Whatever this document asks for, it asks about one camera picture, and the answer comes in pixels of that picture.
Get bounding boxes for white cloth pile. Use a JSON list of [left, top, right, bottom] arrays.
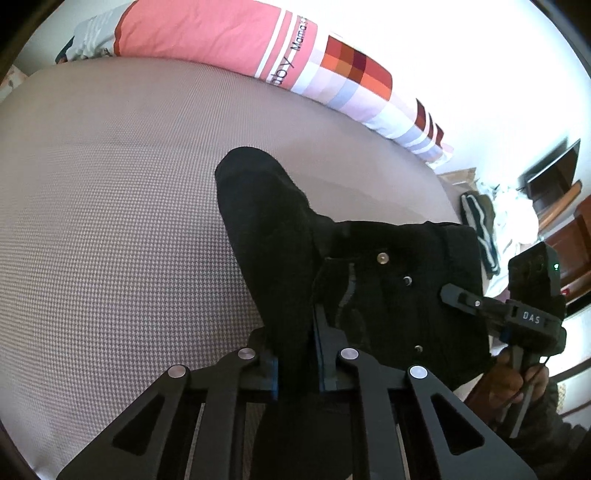
[[480, 182, 546, 296]]

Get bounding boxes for cardboard box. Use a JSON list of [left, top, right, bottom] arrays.
[[436, 168, 476, 188]]

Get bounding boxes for pink checkered pillow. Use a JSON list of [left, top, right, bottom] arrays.
[[55, 0, 455, 164]]

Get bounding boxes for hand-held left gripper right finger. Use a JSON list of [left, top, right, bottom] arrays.
[[313, 305, 537, 480]]

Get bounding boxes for person's right hand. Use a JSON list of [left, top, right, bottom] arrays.
[[480, 355, 549, 422]]

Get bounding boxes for grey bed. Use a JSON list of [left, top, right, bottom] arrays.
[[0, 55, 467, 476]]

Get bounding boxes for black pants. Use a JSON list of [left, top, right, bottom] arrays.
[[215, 147, 495, 480]]

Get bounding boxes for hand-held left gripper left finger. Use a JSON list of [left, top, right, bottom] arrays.
[[55, 328, 280, 480]]

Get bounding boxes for person's right forearm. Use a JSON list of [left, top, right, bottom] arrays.
[[489, 381, 591, 480]]

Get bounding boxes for dark striped garment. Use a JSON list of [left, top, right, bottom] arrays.
[[459, 191, 502, 278]]

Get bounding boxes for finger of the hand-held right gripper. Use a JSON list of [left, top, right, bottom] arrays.
[[441, 284, 509, 324]]

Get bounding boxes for brown wooden cabinet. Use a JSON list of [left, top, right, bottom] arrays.
[[531, 180, 591, 315]]

